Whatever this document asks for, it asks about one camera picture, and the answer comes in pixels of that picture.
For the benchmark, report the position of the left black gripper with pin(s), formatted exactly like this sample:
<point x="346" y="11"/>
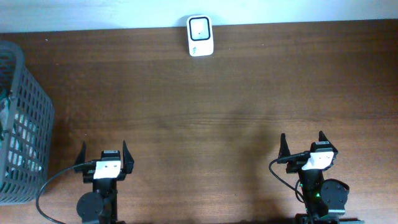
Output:
<point x="128" y="162"/>

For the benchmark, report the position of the grey plastic mesh basket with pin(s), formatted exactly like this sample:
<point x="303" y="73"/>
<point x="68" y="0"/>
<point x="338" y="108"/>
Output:
<point x="27" y="116"/>

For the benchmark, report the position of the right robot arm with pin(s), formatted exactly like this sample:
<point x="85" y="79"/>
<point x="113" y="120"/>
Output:
<point x="324" y="199"/>

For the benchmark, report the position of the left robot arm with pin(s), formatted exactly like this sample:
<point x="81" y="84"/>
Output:
<point x="101" y="204"/>

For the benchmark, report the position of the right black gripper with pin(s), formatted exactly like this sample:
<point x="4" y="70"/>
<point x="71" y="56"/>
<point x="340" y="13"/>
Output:
<point x="285" y="149"/>

